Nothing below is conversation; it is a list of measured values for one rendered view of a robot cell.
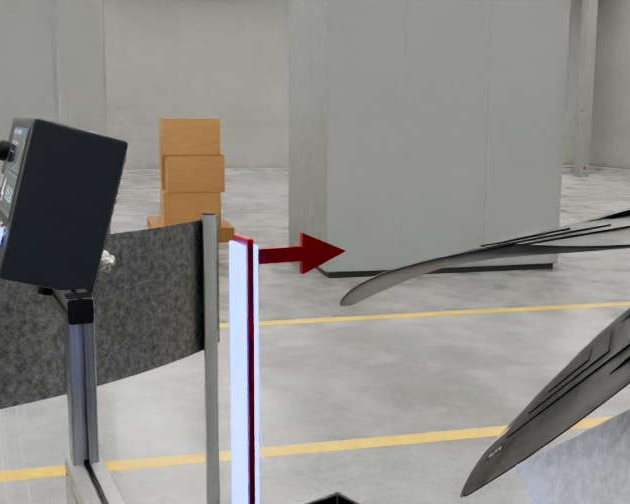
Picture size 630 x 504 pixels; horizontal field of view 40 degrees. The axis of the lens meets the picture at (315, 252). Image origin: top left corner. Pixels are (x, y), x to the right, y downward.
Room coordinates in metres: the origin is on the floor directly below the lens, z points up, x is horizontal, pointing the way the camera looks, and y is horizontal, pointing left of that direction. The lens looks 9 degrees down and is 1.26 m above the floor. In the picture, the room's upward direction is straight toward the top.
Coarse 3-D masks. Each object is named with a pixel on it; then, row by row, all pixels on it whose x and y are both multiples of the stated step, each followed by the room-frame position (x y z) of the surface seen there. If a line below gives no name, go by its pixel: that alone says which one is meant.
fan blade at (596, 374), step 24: (624, 312) 0.78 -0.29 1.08; (600, 336) 0.78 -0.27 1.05; (624, 336) 0.72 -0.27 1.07; (576, 360) 0.78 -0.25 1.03; (600, 360) 0.73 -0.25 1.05; (624, 360) 0.69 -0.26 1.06; (552, 384) 0.78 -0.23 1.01; (576, 384) 0.73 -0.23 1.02; (600, 384) 0.70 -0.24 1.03; (624, 384) 0.67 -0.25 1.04; (528, 408) 0.80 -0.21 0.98; (552, 408) 0.73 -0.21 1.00; (576, 408) 0.70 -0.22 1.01; (528, 432) 0.73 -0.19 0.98; (552, 432) 0.69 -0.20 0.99; (504, 456) 0.73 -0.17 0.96; (528, 456) 0.69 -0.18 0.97; (480, 480) 0.72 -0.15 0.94
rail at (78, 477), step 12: (72, 468) 0.92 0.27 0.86; (84, 468) 0.92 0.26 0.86; (96, 468) 0.92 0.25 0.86; (72, 480) 0.90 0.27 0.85; (84, 480) 0.89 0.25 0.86; (96, 480) 0.91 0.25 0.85; (108, 480) 0.89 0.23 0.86; (72, 492) 0.91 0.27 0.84; (84, 492) 0.86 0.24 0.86; (96, 492) 0.88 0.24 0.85; (108, 492) 0.86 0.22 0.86
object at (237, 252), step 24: (240, 264) 0.46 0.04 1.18; (240, 288) 0.46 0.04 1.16; (240, 312) 0.46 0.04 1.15; (240, 336) 0.46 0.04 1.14; (240, 360) 0.46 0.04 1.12; (240, 384) 0.46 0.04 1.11; (240, 408) 0.46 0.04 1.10; (240, 432) 0.46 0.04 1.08; (240, 456) 0.46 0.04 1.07; (240, 480) 0.46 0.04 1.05
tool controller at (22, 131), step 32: (32, 128) 0.97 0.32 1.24; (64, 128) 0.98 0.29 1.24; (32, 160) 0.97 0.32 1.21; (64, 160) 0.98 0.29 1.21; (96, 160) 1.00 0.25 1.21; (32, 192) 0.97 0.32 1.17; (64, 192) 0.98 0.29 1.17; (96, 192) 1.00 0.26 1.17; (32, 224) 0.97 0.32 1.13; (64, 224) 0.98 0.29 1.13; (96, 224) 1.00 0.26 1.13; (0, 256) 0.97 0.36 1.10; (32, 256) 0.97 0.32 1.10; (64, 256) 0.98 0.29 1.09; (96, 256) 1.00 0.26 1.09; (64, 288) 0.98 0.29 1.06
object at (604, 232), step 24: (600, 216) 0.62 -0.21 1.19; (624, 216) 0.62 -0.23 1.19; (504, 240) 0.57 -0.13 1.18; (528, 240) 0.55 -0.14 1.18; (552, 240) 0.54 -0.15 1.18; (576, 240) 0.52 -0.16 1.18; (600, 240) 0.51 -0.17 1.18; (624, 240) 0.50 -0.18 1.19; (432, 264) 0.47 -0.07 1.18; (456, 264) 0.50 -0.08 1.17; (360, 288) 0.55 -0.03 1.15; (384, 288) 0.61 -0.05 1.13
